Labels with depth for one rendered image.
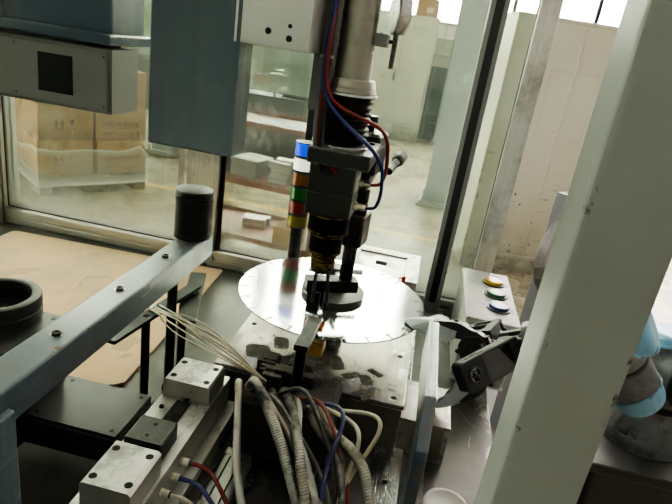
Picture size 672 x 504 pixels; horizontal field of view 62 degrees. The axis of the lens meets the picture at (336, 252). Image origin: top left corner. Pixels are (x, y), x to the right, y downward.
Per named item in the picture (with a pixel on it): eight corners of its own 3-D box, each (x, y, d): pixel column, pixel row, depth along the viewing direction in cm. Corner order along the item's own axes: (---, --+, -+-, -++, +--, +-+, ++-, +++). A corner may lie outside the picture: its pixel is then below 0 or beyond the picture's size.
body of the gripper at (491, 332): (481, 365, 94) (553, 355, 87) (463, 386, 87) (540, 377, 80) (467, 322, 93) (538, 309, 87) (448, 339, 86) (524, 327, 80)
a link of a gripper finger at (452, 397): (456, 406, 96) (487, 371, 91) (443, 422, 91) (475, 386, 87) (442, 393, 97) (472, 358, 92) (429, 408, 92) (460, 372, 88)
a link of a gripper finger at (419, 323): (416, 313, 96) (465, 336, 92) (401, 324, 91) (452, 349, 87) (421, 298, 95) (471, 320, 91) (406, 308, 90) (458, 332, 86)
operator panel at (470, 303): (449, 320, 142) (462, 266, 136) (492, 330, 140) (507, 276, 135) (449, 379, 116) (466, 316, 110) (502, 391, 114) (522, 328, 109)
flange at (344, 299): (375, 304, 97) (377, 291, 96) (318, 311, 92) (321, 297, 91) (344, 278, 106) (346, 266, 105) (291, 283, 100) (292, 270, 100)
